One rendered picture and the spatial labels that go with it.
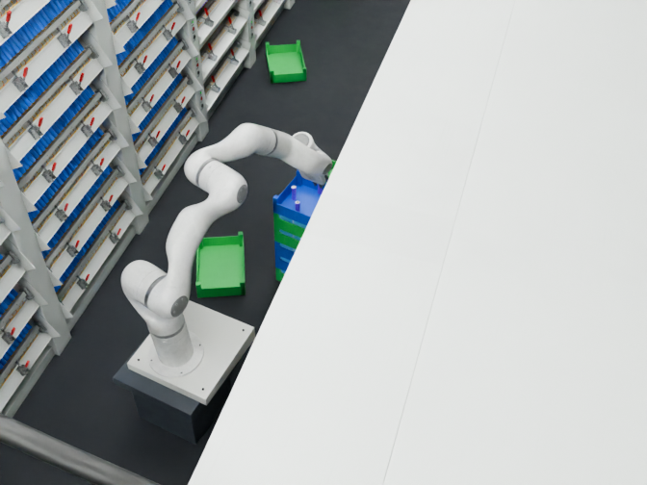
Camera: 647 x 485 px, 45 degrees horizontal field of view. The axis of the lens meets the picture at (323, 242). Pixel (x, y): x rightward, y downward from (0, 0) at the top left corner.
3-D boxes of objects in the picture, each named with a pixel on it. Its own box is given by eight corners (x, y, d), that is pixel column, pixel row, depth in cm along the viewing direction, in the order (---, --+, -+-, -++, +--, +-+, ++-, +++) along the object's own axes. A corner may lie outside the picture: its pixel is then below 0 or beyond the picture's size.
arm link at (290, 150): (296, 149, 245) (340, 160, 272) (262, 121, 251) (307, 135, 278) (281, 172, 248) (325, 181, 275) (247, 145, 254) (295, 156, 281)
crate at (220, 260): (198, 246, 349) (196, 234, 343) (244, 243, 350) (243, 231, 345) (197, 297, 328) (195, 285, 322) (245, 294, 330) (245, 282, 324)
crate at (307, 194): (272, 212, 307) (272, 197, 301) (298, 182, 319) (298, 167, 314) (340, 240, 297) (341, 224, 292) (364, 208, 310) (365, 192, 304)
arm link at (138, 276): (166, 344, 249) (150, 300, 231) (126, 316, 257) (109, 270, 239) (193, 319, 255) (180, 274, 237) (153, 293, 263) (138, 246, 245)
